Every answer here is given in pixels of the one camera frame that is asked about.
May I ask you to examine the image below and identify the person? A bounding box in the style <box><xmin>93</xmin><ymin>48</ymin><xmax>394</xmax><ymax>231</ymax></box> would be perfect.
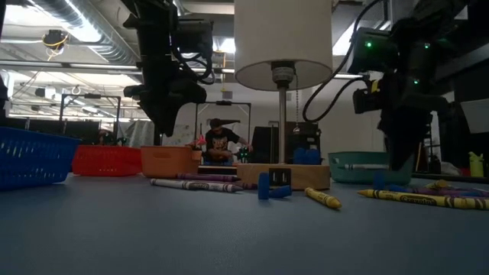
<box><xmin>204</xmin><ymin>117</ymin><xmax>254</xmax><ymax>166</ymax></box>
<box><xmin>97</xmin><ymin>128</ymin><xmax>115</xmax><ymax>146</ymax></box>

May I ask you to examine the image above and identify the blue-grey table mat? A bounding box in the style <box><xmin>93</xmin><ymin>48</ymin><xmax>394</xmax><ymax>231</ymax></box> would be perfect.
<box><xmin>0</xmin><ymin>173</ymin><xmax>489</xmax><ymax>275</ymax></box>

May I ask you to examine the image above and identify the red plastic basket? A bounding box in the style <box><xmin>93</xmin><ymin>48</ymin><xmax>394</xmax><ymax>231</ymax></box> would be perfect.
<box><xmin>71</xmin><ymin>144</ymin><xmax>143</xmax><ymax>177</ymax></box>

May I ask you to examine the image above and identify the white crayon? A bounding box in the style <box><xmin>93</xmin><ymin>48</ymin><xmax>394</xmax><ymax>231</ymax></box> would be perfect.
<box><xmin>150</xmin><ymin>178</ymin><xmax>245</xmax><ymax>193</ymax></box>
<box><xmin>342</xmin><ymin>163</ymin><xmax>391</xmax><ymax>170</ymax></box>

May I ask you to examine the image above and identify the ceiling tube light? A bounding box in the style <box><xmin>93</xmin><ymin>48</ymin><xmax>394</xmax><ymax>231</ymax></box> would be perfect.
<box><xmin>0</xmin><ymin>59</ymin><xmax>236</xmax><ymax>76</ymax></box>
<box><xmin>332</xmin><ymin>73</ymin><xmax>368</xmax><ymax>81</ymax></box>

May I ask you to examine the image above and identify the orange plastic bin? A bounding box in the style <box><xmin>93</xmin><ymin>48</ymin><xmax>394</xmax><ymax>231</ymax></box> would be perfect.
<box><xmin>140</xmin><ymin>145</ymin><xmax>202</xmax><ymax>180</ymax></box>

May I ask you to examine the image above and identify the blue background object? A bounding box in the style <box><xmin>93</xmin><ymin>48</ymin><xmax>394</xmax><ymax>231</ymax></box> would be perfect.
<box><xmin>293</xmin><ymin>147</ymin><xmax>309</xmax><ymax>166</ymax></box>
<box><xmin>307</xmin><ymin>148</ymin><xmax>322</xmax><ymax>166</ymax></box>

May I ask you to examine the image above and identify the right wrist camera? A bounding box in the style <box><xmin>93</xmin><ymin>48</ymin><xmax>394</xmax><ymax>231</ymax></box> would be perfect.
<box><xmin>352</xmin><ymin>86</ymin><xmax>384</xmax><ymax>115</ymax></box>

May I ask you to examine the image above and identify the teal plastic bin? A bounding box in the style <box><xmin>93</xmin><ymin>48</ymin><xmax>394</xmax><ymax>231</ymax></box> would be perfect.
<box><xmin>327</xmin><ymin>151</ymin><xmax>416</xmax><ymax>186</ymax></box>

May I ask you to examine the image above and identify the black monitor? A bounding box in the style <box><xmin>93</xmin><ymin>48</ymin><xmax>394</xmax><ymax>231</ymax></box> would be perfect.
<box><xmin>250</xmin><ymin>125</ymin><xmax>280</xmax><ymax>164</ymax></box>

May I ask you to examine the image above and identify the black camera cable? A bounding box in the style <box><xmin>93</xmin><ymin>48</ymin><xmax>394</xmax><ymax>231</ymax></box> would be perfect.
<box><xmin>170</xmin><ymin>36</ymin><xmax>217</xmax><ymax>87</ymax></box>
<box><xmin>301</xmin><ymin>0</ymin><xmax>383</xmax><ymax>124</ymax></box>

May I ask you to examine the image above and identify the black metal frame stand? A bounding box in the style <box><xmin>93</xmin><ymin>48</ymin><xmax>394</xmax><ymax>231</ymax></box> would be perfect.
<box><xmin>193</xmin><ymin>99</ymin><xmax>253</xmax><ymax>154</ymax></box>
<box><xmin>59</xmin><ymin>92</ymin><xmax>122</xmax><ymax>134</ymax></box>

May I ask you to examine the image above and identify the black right camera cable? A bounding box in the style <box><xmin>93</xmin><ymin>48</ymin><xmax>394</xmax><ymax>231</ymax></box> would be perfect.
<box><xmin>301</xmin><ymin>0</ymin><xmax>383</xmax><ymax>124</ymax></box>

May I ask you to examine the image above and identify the blue plastic basket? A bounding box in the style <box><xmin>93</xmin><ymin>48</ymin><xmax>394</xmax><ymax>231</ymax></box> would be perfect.
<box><xmin>0</xmin><ymin>126</ymin><xmax>82</xmax><ymax>192</ymax></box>

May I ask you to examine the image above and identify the ceiling light panel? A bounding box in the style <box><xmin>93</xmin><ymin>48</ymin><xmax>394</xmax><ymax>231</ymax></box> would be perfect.
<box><xmin>332</xmin><ymin>22</ymin><xmax>356</xmax><ymax>57</ymax></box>

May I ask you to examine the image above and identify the silver ventilation duct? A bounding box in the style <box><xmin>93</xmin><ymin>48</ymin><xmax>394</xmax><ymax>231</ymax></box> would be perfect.
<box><xmin>28</xmin><ymin>0</ymin><xmax>142</xmax><ymax>66</ymax></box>

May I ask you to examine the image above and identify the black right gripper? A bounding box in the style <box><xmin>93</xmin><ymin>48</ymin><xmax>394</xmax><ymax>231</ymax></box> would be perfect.
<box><xmin>349</xmin><ymin>17</ymin><xmax>451</xmax><ymax>172</ymax></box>

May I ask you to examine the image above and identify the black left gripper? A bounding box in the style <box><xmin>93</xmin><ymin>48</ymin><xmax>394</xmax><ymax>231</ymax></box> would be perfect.
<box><xmin>122</xmin><ymin>18</ymin><xmax>214</xmax><ymax>138</ymax></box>

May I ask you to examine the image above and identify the red background object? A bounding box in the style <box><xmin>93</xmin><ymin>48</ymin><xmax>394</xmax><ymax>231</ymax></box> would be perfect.
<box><xmin>186</xmin><ymin>134</ymin><xmax>208</xmax><ymax>150</ymax></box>

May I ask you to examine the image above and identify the yellow crayon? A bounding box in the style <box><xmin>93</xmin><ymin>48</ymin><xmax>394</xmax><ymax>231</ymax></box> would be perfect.
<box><xmin>304</xmin><ymin>186</ymin><xmax>343</xmax><ymax>210</ymax></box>
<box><xmin>425</xmin><ymin>180</ymin><xmax>455</xmax><ymax>191</ymax></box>
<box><xmin>357</xmin><ymin>189</ymin><xmax>489</xmax><ymax>210</ymax></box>

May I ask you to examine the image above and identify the grey tarp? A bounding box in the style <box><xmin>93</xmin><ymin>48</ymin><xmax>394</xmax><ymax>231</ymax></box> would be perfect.
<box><xmin>116</xmin><ymin>120</ymin><xmax>157</xmax><ymax>148</ymax></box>

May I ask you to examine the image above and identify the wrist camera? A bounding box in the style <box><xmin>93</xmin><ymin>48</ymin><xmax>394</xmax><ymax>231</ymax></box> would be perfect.
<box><xmin>179</xmin><ymin>80</ymin><xmax>208</xmax><ymax>107</ymax></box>
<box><xmin>352</xmin><ymin>86</ymin><xmax>384</xmax><ymax>115</ymax></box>

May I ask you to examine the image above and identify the purple crayon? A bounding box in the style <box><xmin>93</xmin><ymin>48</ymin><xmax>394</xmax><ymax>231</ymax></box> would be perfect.
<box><xmin>175</xmin><ymin>173</ymin><xmax>241</xmax><ymax>183</ymax></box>
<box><xmin>412</xmin><ymin>186</ymin><xmax>489</xmax><ymax>198</ymax></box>

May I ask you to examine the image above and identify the yellow-green bottle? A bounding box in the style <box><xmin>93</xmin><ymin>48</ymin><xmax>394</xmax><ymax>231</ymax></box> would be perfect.
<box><xmin>468</xmin><ymin>151</ymin><xmax>485</xmax><ymax>178</ymax></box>

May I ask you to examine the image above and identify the white lamp wooden base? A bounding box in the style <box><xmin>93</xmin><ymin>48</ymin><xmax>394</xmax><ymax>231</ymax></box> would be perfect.
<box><xmin>233</xmin><ymin>0</ymin><xmax>334</xmax><ymax>191</ymax></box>

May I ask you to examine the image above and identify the black left camera cable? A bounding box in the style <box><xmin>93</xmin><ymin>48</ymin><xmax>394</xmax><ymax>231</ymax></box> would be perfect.
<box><xmin>170</xmin><ymin>36</ymin><xmax>217</xmax><ymax>87</ymax></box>

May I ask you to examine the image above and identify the black cord reel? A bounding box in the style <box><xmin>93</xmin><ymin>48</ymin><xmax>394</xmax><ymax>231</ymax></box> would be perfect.
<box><xmin>40</xmin><ymin>29</ymin><xmax>70</xmax><ymax>62</ymax></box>

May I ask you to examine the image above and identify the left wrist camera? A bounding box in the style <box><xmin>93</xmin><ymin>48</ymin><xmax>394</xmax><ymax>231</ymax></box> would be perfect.
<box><xmin>179</xmin><ymin>80</ymin><xmax>208</xmax><ymax>107</ymax></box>

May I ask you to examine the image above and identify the black cabinet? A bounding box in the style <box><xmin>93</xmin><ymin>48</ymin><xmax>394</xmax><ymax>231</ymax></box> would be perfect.
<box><xmin>286</xmin><ymin>121</ymin><xmax>322</xmax><ymax>164</ymax></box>

